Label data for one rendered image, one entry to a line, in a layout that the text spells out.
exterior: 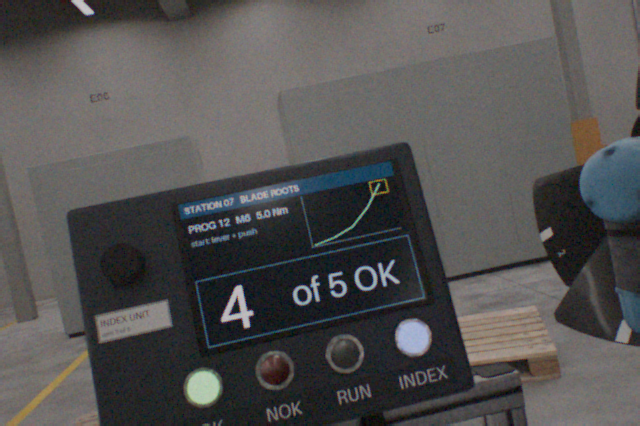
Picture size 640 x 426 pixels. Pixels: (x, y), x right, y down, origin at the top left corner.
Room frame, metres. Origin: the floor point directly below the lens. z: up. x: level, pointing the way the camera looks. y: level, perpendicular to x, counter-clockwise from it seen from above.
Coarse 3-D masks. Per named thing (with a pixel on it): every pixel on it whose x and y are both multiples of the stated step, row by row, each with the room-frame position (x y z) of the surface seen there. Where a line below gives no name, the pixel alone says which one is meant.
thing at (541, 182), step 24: (576, 168) 1.28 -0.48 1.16; (552, 192) 1.33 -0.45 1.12; (576, 192) 1.27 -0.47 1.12; (552, 216) 1.33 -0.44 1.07; (576, 216) 1.27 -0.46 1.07; (552, 240) 1.33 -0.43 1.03; (576, 240) 1.28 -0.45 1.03; (600, 240) 1.24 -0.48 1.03; (552, 264) 1.33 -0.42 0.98; (576, 264) 1.28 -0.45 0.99
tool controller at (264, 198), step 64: (192, 192) 0.51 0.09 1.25; (256, 192) 0.52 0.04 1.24; (320, 192) 0.52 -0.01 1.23; (384, 192) 0.52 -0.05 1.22; (128, 256) 0.49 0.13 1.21; (192, 256) 0.50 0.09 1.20; (256, 256) 0.50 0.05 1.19; (320, 256) 0.51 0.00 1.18; (384, 256) 0.51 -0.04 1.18; (128, 320) 0.49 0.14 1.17; (192, 320) 0.49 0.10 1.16; (320, 320) 0.49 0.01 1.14; (384, 320) 0.50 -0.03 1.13; (448, 320) 0.50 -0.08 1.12; (128, 384) 0.47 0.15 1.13; (256, 384) 0.48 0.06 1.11; (320, 384) 0.48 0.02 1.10; (384, 384) 0.48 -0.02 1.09; (448, 384) 0.49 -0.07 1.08
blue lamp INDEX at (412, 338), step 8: (408, 320) 0.49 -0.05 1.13; (416, 320) 0.49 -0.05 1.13; (400, 328) 0.49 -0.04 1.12; (408, 328) 0.49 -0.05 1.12; (416, 328) 0.49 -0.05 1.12; (424, 328) 0.49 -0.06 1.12; (400, 336) 0.49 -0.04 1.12; (408, 336) 0.49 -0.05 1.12; (416, 336) 0.49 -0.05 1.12; (424, 336) 0.49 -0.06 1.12; (400, 344) 0.49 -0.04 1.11; (408, 344) 0.49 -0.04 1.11; (416, 344) 0.48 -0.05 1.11; (424, 344) 0.49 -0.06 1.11; (400, 352) 0.49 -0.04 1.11; (408, 352) 0.49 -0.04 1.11; (416, 352) 0.49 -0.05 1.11; (424, 352) 0.49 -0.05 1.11
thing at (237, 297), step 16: (240, 272) 0.50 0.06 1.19; (256, 272) 0.50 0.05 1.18; (208, 288) 0.49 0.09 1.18; (224, 288) 0.50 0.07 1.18; (240, 288) 0.50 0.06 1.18; (256, 288) 0.50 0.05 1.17; (208, 304) 0.49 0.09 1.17; (224, 304) 0.49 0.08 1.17; (240, 304) 0.49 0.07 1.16; (256, 304) 0.49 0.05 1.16; (208, 320) 0.49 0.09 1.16; (224, 320) 0.49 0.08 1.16; (240, 320) 0.49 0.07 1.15; (256, 320) 0.49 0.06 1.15; (272, 320) 0.49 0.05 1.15; (208, 336) 0.49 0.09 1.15; (224, 336) 0.49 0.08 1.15; (240, 336) 0.49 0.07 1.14; (256, 336) 0.49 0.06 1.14
